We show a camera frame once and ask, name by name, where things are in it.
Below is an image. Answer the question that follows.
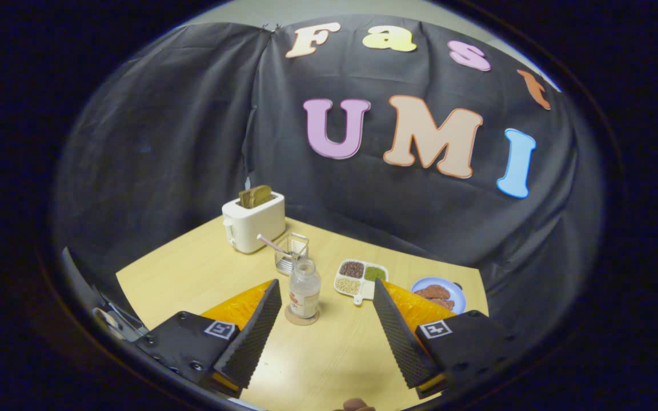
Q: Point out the white divided grain dish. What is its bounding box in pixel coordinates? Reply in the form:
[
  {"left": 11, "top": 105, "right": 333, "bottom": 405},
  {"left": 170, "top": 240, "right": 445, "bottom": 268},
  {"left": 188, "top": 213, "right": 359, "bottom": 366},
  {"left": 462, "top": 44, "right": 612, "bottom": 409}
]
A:
[{"left": 334, "top": 259, "right": 390, "bottom": 306}]

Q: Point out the metal wire basket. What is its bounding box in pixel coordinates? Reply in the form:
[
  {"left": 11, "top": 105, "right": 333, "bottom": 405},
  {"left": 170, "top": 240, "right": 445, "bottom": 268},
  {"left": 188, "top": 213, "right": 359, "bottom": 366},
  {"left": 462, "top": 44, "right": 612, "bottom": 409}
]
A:
[{"left": 275, "top": 232, "right": 310, "bottom": 276}]

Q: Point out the round cork coaster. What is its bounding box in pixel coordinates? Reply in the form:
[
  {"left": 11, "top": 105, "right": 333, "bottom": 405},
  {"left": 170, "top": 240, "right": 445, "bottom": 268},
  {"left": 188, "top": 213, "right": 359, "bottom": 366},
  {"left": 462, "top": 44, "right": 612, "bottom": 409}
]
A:
[{"left": 284, "top": 304, "right": 320, "bottom": 327}]

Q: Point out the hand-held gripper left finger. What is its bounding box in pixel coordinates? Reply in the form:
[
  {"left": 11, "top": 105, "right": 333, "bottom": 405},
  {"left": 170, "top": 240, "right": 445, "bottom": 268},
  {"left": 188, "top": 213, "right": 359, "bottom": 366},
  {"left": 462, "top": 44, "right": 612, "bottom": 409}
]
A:
[{"left": 135, "top": 279, "right": 283, "bottom": 399}]

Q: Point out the blue plate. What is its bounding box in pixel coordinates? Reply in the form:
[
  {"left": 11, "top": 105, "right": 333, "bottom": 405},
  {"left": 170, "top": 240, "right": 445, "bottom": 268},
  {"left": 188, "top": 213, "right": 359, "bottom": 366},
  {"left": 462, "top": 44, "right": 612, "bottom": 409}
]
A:
[{"left": 411, "top": 277, "right": 467, "bottom": 315}]

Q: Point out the pink stick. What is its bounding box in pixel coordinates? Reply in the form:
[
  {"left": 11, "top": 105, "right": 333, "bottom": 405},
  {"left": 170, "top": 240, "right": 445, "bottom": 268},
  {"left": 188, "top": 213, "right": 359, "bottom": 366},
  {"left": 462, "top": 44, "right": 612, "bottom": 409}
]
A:
[{"left": 256, "top": 233, "right": 291, "bottom": 255}]

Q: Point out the brown toast slice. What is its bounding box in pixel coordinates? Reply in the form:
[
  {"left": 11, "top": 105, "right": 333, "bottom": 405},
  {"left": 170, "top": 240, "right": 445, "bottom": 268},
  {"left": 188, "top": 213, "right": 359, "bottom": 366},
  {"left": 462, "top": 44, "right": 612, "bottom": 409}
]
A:
[{"left": 239, "top": 184, "right": 273, "bottom": 209}]

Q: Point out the wooden table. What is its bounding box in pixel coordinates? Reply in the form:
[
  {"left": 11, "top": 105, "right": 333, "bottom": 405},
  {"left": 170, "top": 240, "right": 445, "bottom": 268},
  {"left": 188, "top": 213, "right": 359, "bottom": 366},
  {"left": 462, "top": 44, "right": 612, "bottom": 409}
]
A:
[{"left": 115, "top": 215, "right": 490, "bottom": 411}]

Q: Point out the clear plastic juice bottle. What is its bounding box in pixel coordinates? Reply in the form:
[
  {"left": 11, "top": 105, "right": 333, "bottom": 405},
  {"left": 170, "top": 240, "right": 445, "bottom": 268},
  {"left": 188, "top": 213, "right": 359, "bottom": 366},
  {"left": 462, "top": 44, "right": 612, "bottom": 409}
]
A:
[{"left": 288, "top": 259, "right": 322, "bottom": 319}]

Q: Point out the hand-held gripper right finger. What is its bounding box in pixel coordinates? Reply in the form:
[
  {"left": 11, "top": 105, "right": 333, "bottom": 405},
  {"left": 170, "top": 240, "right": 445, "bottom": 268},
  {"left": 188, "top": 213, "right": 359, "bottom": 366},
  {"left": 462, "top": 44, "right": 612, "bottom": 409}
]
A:
[{"left": 372, "top": 278, "right": 535, "bottom": 400}]

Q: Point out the white toaster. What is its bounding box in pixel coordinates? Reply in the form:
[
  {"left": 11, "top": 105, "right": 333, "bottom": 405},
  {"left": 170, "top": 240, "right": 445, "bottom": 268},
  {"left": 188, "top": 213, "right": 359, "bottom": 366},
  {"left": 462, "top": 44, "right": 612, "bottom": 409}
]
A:
[{"left": 222, "top": 192, "right": 286, "bottom": 254}]

